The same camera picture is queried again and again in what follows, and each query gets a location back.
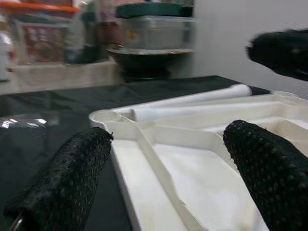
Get clear plastic film strip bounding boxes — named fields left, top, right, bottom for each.
left=0, top=115, right=48, bottom=130

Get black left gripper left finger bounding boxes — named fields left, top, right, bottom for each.
left=3, top=127, right=114, bottom=231

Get clear container purple lid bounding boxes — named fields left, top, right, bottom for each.
left=97, top=9, right=125, bottom=45

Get white plastic children table top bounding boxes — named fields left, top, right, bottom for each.
left=89, top=90, right=308, bottom=231

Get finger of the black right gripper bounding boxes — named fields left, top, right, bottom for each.
left=245, top=28, right=308, bottom=81

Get black plastic table cover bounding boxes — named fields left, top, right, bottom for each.
left=0, top=75, right=272, bottom=231

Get brown printed carton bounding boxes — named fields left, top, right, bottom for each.
left=21, top=23, right=70, bottom=63

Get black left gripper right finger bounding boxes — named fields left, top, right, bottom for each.
left=222, top=120, right=308, bottom=231

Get clear plastic container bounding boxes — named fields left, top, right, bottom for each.
left=121, top=15, right=195, bottom=50

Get black plastic bag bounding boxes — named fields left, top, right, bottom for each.
left=64, top=4, right=102, bottom=64

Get black round wok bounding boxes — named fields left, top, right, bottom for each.
left=107, top=47, right=193, bottom=75

